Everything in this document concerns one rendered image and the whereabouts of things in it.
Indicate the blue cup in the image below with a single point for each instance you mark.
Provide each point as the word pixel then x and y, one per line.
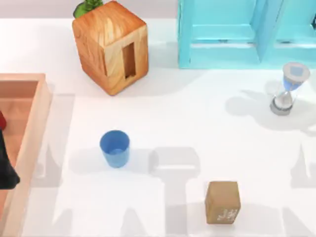
pixel 114 150

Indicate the wooden box with slot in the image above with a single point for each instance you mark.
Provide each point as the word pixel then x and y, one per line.
pixel 98 44

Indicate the small brown wooden block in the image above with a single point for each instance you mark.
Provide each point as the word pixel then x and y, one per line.
pixel 222 200

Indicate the light blue rack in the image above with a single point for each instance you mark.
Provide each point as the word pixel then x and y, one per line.
pixel 222 34

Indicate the salmon-coloured shallow box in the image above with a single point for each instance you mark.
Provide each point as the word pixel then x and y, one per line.
pixel 27 138

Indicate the green plant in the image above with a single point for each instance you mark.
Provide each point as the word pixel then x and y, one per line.
pixel 85 7

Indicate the blue sand hourglass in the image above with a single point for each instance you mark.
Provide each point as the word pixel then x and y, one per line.
pixel 288 86

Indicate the red object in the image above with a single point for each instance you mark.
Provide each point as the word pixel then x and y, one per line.
pixel 2 121

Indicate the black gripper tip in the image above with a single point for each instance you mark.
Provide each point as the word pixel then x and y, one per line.
pixel 7 168

